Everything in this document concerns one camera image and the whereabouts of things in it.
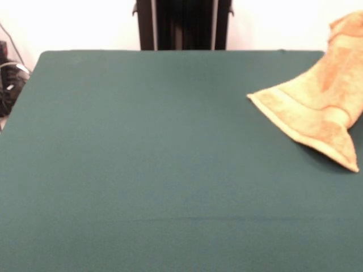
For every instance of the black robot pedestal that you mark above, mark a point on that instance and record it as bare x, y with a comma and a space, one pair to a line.
184, 25

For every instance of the black equipment pile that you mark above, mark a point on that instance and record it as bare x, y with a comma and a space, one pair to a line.
11, 85

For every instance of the tan terry towel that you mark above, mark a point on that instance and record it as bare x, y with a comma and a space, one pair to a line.
317, 107

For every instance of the dark green tablecloth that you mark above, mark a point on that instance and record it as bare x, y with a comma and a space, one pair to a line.
141, 156

